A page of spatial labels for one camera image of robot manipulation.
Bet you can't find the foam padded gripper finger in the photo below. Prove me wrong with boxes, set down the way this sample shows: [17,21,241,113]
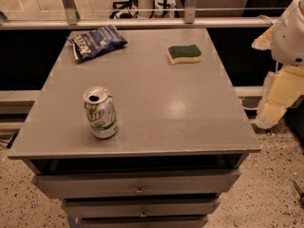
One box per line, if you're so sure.
[252,27,274,50]

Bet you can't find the yellow foam padded gripper finger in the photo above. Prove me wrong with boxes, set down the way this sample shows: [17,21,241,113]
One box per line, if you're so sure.
[255,65,304,129]

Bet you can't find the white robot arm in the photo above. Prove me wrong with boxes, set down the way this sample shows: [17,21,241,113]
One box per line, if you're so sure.
[252,0,304,129]

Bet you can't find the green and yellow sponge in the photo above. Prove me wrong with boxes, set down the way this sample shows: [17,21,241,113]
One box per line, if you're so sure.
[167,45,201,65]

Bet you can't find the metal railing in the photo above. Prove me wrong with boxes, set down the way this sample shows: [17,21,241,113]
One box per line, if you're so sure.
[0,0,293,30]

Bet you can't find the top grey drawer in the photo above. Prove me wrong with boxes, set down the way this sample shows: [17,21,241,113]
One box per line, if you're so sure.
[32,169,240,199]

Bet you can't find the grey drawer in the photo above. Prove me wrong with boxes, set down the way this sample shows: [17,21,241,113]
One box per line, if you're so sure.
[32,169,240,199]
[63,198,219,219]
[80,217,208,228]

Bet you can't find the grey drawer cabinet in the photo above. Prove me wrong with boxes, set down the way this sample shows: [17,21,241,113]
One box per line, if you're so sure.
[7,28,262,228]

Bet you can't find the black office chair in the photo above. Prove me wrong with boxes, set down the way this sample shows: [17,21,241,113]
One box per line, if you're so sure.
[109,0,136,19]

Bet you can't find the blue chip bag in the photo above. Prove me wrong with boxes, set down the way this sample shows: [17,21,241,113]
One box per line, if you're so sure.
[68,25,127,62]

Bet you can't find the white green soda can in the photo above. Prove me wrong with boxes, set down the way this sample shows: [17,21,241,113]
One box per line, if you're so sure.
[84,85,118,139]

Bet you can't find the middle grey drawer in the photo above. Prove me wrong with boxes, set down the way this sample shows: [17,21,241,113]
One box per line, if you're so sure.
[63,198,219,219]

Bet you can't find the bottom grey drawer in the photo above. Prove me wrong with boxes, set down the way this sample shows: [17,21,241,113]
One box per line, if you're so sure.
[80,217,208,228]

